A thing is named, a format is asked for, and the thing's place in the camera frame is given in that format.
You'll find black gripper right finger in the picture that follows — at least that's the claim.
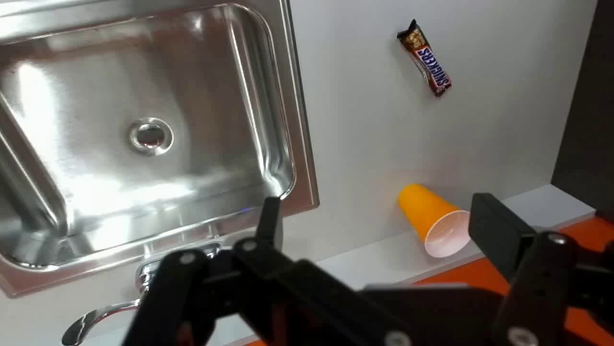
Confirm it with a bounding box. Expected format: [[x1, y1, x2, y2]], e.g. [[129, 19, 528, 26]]
[[468, 190, 614, 346]]

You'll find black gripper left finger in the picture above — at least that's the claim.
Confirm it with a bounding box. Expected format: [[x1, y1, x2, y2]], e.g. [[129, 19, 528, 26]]
[[121, 196, 411, 346]]

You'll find stainless steel sink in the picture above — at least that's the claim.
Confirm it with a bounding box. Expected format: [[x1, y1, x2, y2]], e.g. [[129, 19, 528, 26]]
[[0, 0, 321, 299]]

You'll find dark wood cabinet panel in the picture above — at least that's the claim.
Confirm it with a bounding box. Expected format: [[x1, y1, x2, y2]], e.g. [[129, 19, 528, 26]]
[[551, 0, 614, 223]]

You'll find brown Snickers bar packet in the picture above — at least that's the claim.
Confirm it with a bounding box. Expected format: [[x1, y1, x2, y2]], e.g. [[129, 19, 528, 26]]
[[395, 17, 453, 98]]

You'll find orange paper cup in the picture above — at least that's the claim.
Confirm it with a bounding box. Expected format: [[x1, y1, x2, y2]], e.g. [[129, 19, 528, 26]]
[[395, 182, 476, 259]]

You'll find chrome faucet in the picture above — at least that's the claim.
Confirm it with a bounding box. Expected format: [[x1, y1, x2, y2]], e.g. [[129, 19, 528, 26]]
[[60, 240, 227, 346]]

